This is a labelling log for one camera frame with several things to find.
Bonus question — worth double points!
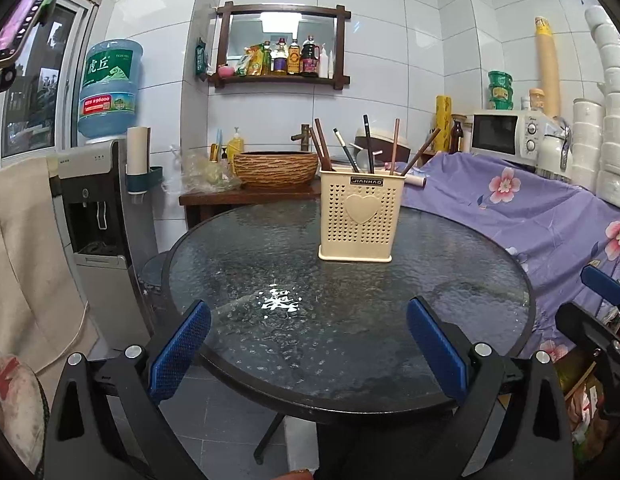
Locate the clear plastic bags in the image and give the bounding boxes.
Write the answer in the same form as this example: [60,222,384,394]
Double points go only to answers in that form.
[170,147,243,195]

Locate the black chopstick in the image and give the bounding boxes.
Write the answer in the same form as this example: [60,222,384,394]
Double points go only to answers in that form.
[333,128,361,173]
[362,115,375,175]

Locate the woven pattern sink basin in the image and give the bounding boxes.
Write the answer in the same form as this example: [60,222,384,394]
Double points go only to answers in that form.
[232,151,319,190]

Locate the tall stack of paper cups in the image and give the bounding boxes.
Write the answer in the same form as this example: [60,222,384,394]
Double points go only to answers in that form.
[534,16,560,118]

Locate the wooden framed mirror shelf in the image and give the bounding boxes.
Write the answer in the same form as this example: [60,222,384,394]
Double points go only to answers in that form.
[208,2,351,92]

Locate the colourful plastic bag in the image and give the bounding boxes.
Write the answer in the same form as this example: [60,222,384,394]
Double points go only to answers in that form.
[560,350,608,463]

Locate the stack of white paper bowls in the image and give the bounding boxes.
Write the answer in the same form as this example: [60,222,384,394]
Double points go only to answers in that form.
[584,5,620,211]
[572,99,605,193]

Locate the white paper cup tube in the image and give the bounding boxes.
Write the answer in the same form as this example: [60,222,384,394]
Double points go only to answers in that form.
[126,126,152,176]

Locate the brown beige rice cooker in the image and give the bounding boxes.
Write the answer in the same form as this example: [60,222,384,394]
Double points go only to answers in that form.
[355,126,413,171]

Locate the dark soy sauce bottle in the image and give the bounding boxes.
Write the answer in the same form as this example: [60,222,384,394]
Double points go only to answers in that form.
[300,35,321,77]

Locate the wooden counter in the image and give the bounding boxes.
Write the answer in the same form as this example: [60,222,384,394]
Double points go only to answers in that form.
[179,182,323,231]

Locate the window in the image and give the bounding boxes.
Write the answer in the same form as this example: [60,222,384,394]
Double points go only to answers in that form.
[0,0,98,161]

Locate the red patterned fabric bag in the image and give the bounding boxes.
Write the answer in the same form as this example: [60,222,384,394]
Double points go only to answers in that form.
[0,352,51,476]

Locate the grey water dispenser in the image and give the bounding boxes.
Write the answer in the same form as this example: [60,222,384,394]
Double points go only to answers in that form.
[52,140,158,331]

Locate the bronze faucet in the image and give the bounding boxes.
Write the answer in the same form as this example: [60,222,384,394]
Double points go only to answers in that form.
[291,124,313,152]

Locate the beige cloth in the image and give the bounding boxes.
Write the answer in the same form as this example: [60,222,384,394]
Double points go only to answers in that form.
[0,156,98,376]

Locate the teal cup holder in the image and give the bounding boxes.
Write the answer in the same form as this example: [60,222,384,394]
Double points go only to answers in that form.
[127,166,165,195]

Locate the dark capped sauce bottle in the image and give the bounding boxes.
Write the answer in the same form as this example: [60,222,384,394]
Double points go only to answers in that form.
[272,36,289,73]

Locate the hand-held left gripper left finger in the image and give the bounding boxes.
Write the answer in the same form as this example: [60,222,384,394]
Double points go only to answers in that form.
[42,300,225,480]

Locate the beige plastic utensil holder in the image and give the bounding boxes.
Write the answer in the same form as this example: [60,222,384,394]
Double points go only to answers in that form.
[318,169,407,262]

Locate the white microwave oven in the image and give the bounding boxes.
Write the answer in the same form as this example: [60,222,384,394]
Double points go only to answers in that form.
[470,109,560,163]

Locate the yellow green seasoning packet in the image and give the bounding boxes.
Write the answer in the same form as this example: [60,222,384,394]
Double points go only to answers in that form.
[235,45,265,77]

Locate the round glass table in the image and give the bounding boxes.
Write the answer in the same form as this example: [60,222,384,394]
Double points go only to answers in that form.
[161,199,535,466]

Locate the dark round stool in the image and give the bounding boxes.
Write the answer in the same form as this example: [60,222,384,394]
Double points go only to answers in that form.
[140,252,171,291]

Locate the yellow soap pump bottle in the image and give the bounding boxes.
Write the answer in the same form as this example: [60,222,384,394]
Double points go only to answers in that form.
[226,127,245,166]

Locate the blue water jug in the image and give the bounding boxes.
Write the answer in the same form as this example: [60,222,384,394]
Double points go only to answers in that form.
[77,38,144,139]

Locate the yellow wrap roll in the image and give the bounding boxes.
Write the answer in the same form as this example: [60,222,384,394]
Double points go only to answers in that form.
[436,95,453,153]

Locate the smartphone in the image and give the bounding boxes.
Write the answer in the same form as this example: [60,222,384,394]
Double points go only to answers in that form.
[0,0,56,68]

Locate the purple floral cloth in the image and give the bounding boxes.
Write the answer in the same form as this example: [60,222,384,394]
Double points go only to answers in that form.
[395,152,620,376]

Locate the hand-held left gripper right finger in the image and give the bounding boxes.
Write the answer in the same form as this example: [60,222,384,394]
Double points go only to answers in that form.
[406,296,575,480]

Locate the green hanging packet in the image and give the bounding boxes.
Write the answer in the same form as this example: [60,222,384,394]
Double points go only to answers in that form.
[193,37,211,78]

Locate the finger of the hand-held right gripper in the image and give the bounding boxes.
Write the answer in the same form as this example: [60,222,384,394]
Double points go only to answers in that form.
[580,265,620,309]
[554,301,620,357]

